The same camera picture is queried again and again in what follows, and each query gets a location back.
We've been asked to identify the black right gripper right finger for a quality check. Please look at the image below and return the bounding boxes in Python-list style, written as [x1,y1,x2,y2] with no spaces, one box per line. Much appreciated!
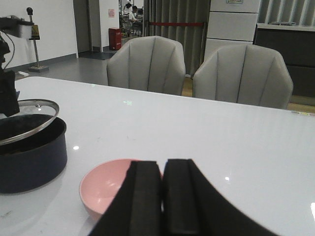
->
[162,159,274,236]

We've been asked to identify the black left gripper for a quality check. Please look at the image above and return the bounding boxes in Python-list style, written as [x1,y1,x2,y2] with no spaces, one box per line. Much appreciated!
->
[0,37,20,117]

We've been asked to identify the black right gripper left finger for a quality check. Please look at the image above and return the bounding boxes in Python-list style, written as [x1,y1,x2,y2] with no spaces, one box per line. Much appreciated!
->
[92,161,161,236]

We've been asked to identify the glass pot lid blue knob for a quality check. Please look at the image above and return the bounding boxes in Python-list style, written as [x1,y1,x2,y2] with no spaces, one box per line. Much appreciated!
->
[0,99,60,146]

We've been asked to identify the pink plastic bowl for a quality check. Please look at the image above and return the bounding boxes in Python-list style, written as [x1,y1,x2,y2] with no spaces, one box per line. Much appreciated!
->
[79,158,164,222]

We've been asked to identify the dark blue saucepan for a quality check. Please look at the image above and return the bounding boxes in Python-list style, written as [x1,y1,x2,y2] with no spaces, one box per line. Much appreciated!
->
[0,118,67,194]

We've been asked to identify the red trash bin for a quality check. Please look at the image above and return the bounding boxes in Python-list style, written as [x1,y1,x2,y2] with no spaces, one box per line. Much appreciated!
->
[109,28,122,51]

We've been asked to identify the right grey upholstered chair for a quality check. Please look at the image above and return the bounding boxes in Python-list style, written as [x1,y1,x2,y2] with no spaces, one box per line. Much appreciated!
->
[193,44,293,109]

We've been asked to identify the grey upholstered chair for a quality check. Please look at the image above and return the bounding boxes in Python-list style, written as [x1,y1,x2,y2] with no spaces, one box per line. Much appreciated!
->
[106,36,186,95]
[193,44,293,109]

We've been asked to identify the left grey upholstered chair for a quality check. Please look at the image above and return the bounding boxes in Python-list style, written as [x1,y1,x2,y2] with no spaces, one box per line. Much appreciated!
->
[106,36,186,95]

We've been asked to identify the seated person in background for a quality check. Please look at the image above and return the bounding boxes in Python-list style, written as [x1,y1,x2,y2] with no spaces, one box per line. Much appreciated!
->
[123,0,143,36]

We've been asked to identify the red barrier belt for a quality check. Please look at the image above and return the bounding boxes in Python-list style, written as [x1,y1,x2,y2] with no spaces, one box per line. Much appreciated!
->
[148,22,204,27]

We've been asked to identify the white cabinet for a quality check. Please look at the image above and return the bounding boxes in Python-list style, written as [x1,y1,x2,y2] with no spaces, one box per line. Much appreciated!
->
[204,0,260,59]

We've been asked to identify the dark grey counter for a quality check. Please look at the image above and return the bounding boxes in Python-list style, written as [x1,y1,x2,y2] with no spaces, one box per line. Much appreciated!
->
[254,24,315,97]

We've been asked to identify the grey tray on counter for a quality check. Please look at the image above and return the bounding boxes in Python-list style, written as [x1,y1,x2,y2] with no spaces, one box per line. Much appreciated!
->
[270,21,296,26]

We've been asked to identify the metal stanchion post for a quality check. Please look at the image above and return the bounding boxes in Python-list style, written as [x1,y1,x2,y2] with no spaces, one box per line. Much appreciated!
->
[26,7,49,72]

